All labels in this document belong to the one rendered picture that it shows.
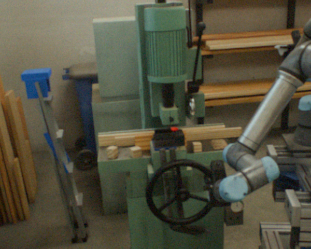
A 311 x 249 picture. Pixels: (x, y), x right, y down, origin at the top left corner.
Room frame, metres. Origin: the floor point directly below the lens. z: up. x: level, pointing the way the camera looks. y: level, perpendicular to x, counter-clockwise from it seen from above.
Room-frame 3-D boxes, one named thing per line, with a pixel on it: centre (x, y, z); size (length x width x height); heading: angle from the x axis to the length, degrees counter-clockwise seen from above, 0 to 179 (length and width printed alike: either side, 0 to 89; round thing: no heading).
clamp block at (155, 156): (1.51, -0.05, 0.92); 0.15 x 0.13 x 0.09; 94
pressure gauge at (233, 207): (1.51, -0.34, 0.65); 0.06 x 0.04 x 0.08; 94
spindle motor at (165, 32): (1.70, -0.07, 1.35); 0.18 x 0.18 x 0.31
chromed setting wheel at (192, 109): (1.84, -0.18, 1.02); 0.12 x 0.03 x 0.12; 4
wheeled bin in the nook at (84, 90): (3.64, 0.51, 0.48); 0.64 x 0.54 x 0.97; 100
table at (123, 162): (1.59, -0.04, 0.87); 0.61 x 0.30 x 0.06; 94
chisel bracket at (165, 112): (1.72, -0.07, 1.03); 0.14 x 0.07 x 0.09; 4
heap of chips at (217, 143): (1.63, -0.29, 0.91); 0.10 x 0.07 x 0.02; 4
